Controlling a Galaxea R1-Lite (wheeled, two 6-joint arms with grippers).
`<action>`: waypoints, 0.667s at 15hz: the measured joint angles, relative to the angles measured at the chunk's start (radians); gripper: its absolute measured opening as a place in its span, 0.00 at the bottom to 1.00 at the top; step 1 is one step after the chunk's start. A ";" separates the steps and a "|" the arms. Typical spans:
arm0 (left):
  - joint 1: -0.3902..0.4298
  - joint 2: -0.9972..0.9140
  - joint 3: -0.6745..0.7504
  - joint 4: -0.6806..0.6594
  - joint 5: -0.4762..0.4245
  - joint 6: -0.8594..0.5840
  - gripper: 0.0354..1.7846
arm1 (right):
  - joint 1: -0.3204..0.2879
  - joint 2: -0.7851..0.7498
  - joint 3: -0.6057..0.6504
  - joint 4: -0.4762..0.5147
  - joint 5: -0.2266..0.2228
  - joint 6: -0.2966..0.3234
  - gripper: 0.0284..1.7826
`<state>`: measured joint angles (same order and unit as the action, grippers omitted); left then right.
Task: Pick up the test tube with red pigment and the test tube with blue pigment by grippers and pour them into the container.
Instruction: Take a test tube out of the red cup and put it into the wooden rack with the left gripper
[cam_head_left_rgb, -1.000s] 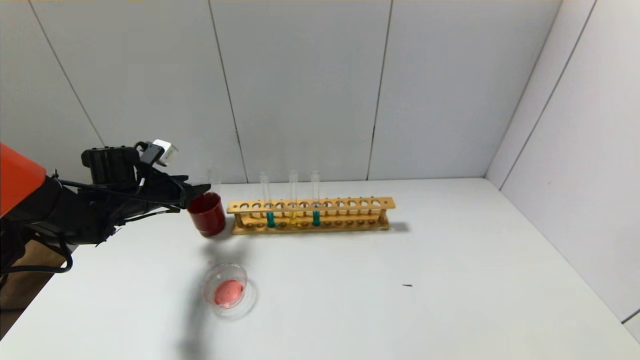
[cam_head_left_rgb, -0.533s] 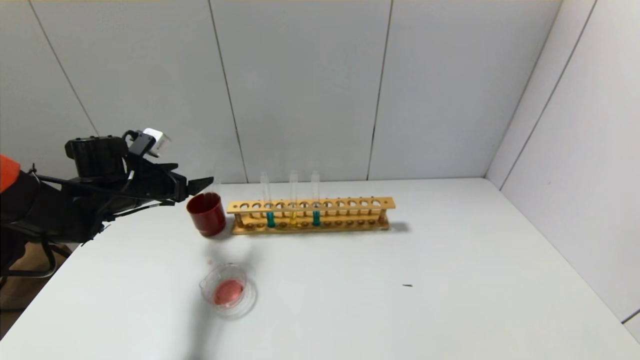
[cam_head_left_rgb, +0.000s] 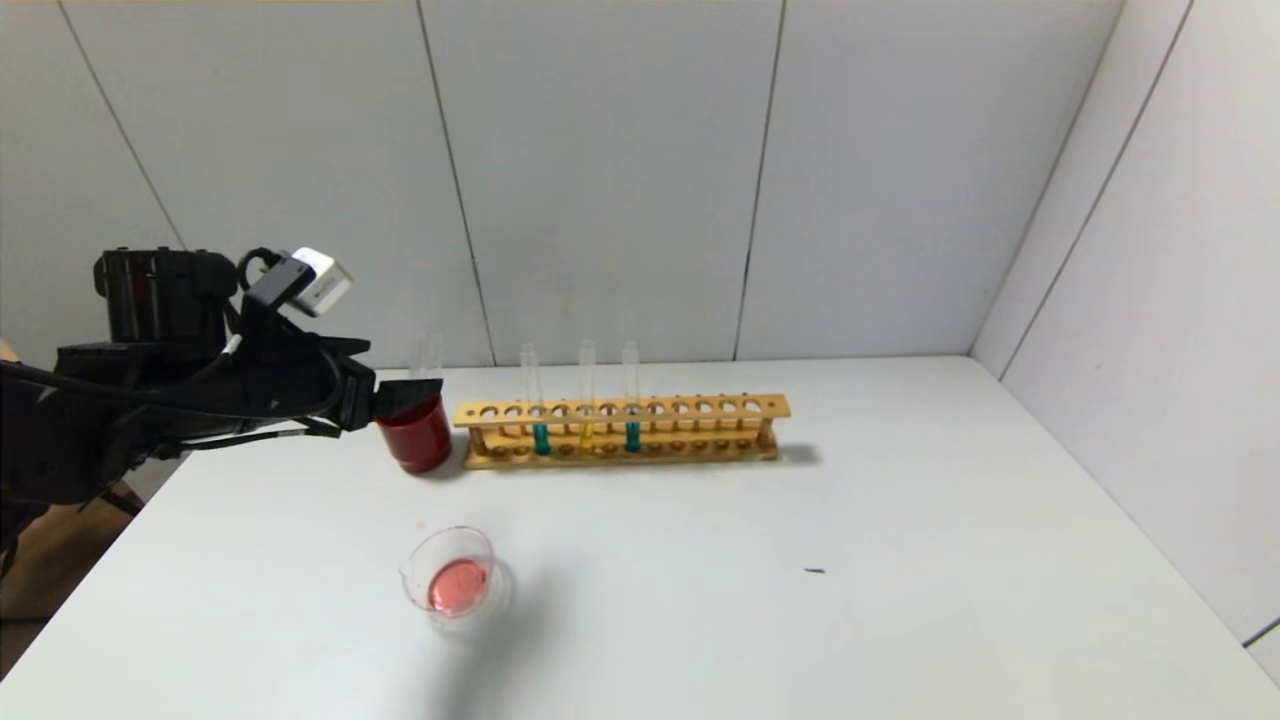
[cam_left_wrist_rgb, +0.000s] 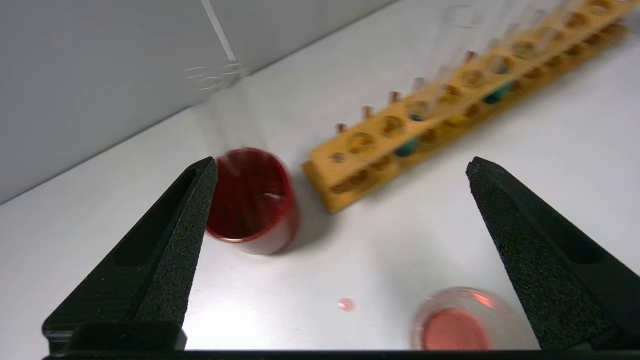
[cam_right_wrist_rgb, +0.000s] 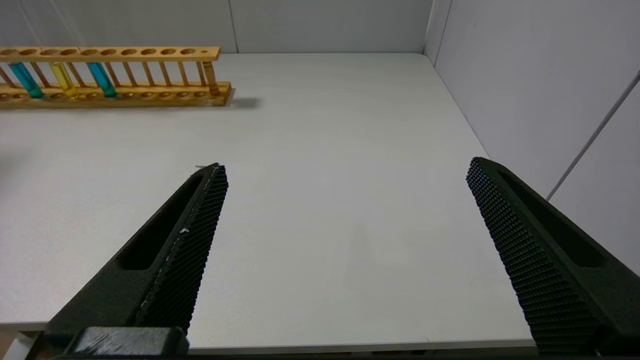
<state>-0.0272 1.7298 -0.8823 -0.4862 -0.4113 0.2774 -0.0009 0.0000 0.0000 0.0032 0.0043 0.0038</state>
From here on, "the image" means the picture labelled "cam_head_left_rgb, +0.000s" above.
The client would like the dark red cup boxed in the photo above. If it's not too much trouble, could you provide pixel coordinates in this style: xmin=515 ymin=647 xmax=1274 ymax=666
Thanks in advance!
xmin=378 ymin=395 xmax=453 ymax=474

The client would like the wooden test tube rack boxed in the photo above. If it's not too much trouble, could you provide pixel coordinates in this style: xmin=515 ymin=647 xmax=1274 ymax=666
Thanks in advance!
xmin=453 ymin=393 xmax=791 ymax=470

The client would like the test tube with yellow pigment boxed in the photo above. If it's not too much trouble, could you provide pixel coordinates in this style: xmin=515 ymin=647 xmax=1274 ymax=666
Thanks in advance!
xmin=579 ymin=340 xmax=597 ymax=453

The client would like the test tube with blue pigment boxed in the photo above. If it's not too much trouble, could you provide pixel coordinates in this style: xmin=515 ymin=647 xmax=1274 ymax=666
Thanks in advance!
xmin=519 ymin=344 xmax=551 ymax=457

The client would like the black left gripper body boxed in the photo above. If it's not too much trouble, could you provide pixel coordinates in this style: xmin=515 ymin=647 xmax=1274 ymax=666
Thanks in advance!
xmin=248 ymin=333 xmax=377 ymax=431

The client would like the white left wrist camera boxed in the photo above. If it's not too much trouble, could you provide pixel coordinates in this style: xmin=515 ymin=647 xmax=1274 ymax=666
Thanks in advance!
xmin=290 ymin=247 xmax=354 ymax=319

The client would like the clear glass beaker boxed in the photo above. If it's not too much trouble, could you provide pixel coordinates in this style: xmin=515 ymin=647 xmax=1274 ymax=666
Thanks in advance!
xmin=400 ymin=526 xmax=515 ymax=635

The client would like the test tube with teal pigment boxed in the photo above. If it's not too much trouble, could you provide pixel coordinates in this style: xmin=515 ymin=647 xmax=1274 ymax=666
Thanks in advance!
xmin=622 ymin=341 xmax=642 ymax=454

